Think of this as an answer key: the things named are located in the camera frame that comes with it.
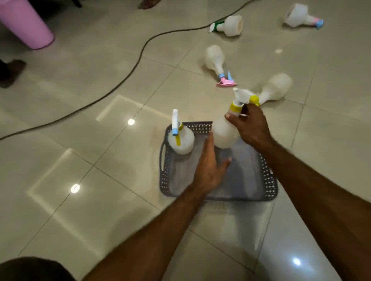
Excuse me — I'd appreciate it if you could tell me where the spray bottle white trigger yellow collar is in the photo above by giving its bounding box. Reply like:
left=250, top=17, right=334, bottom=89
left=212, top=88, right=256, bottom=149

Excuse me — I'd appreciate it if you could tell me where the grey perforated plastic tray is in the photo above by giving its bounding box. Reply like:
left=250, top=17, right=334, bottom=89
left=159, top=122, right=279, bottom=202

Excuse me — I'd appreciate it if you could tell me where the pink plastic bin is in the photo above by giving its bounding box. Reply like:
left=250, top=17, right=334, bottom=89
left=0, top=0, right=55, bottom=50

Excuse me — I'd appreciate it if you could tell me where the person's right hand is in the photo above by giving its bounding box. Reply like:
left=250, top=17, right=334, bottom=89
left=225, top=103, right=276, bottom=152

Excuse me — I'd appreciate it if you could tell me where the black cable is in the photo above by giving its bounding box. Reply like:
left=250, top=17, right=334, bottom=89
left=0, top=0, right=256, bottom=141

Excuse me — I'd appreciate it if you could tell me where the person's right forearm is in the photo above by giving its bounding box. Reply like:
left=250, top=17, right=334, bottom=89
left=256, top=138, right=371, bottom=281

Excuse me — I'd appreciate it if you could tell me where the person's left hand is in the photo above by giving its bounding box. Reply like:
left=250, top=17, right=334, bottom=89
left=191, top=132, right=232, bottom=196

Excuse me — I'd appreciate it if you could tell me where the spray bottle blue yellow trigger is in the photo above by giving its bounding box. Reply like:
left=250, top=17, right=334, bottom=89
left=168, top=109, right=195, bottom=155

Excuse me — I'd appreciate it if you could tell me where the person's left forearm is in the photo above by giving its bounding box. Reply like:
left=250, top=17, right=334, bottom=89
left=82, top=184, right=210, bottom=281

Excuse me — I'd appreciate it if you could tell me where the person's leg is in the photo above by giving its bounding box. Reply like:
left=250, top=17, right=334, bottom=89
left=0, top=257, right=76, bottom=281

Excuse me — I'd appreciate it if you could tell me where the spray bottle pink collar blue nozzle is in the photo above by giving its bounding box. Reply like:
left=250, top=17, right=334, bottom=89
left=284, top=3, right=324, bottom=30

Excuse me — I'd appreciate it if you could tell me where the spray bottle yellow nozzle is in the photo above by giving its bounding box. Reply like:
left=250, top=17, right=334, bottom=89
left=249, top=73, right=293, bottom=106

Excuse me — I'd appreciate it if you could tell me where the spray bottle pink trigger blue collar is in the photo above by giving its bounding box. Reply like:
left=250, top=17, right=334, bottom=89
left=205, top=45, right=238, bottom=88

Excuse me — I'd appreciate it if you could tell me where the spray bottle green collar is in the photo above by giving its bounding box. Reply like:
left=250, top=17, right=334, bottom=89
left=209, top=15, right=243, bottom=37

